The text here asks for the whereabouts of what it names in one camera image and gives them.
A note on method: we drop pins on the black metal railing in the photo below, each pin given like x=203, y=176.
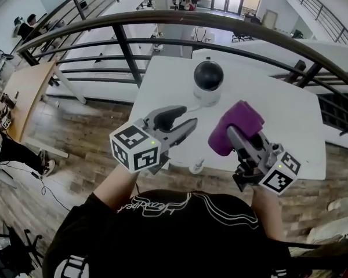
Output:
x=177, y=16
x=319, y=11
x=79, y=9

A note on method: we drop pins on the person's black printed t-shirt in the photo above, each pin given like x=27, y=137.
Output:
x=162, y=242

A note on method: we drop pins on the white dome camera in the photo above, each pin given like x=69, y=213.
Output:
x=208, y=77

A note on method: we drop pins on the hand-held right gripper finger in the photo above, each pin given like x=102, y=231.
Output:
x=264, y=142
x=240, y=145

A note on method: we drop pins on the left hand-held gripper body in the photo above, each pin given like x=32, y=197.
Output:
x=133, y=152

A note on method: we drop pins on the person's right forearm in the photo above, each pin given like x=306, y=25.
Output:
x=266, y=213

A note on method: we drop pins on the purple cloth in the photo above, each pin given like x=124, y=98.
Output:
x=237, y=117

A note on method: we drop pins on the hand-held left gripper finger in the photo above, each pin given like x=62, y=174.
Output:
x=168, y=117
x=182, y=132

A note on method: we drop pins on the black office chair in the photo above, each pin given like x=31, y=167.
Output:
x=14, y=250

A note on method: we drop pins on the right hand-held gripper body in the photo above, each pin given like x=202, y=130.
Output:
x=278, y=181

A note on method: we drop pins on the person's left forearm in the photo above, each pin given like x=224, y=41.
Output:
x=116, y=187

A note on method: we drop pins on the wooden table with white legs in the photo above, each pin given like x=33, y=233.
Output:
x=29, y=91

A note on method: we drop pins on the black staircase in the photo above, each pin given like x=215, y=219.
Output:
x=336, y=111

